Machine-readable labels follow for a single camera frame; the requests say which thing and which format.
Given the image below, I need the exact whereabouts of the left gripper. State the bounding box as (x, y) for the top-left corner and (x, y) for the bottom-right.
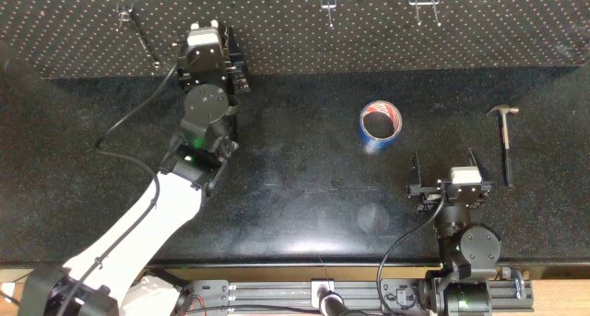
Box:
(176, 24), (253, 97)

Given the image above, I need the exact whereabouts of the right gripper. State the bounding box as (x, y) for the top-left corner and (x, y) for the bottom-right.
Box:
(405, 147), (494, 212)

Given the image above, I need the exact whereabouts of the wrench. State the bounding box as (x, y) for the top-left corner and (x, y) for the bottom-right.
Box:
(117, 9), (163, 70)

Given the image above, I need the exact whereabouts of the roll of blue tape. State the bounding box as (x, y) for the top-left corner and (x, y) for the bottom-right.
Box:
(358, 99), (404, 151)

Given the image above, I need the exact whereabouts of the black pegboard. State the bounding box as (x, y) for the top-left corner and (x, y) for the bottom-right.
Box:
(0, 0), (590, 80)

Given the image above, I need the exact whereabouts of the hammer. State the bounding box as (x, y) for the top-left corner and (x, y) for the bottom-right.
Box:
(486, 103), (521, 192)

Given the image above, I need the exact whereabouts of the metal hook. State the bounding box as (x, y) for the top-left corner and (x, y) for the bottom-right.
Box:
(114, 2), (135, 31)
(407, 0), (443, 28)
(320, 0), (337, 30)

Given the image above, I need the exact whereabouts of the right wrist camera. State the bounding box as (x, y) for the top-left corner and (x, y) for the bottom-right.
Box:
(449, 166), (483, 186)

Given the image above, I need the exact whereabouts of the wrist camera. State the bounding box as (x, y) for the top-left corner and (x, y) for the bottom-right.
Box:
(449, 166), (483, 186)
(185, 27), (223, 48)

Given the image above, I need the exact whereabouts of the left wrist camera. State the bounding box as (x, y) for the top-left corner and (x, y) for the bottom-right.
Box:
(185, 27), (223, 48)

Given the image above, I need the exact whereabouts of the black cable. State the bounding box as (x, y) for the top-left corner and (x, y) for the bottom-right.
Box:
(375, 193), (447, 315)
(93, 62), (181, 211)

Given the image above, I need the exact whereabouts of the mounting rail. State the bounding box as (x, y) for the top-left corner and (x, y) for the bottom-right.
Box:
(182, 265), (536, 316)

